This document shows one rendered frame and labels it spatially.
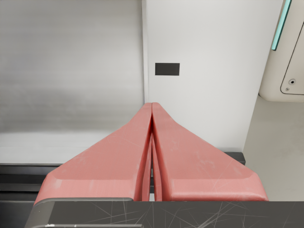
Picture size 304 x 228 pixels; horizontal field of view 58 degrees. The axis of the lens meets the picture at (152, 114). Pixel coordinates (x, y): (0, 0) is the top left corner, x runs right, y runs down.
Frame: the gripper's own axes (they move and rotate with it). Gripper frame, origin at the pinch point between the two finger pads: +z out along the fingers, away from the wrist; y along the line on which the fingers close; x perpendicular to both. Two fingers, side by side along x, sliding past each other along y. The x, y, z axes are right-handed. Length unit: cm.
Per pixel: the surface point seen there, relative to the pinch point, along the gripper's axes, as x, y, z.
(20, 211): 35.7, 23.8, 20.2
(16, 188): 27.1, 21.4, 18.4
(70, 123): 15.4, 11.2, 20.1
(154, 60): 6.2, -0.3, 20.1
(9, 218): 38, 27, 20
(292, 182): 130, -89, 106
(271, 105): 71, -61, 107
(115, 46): 4.3, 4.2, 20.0
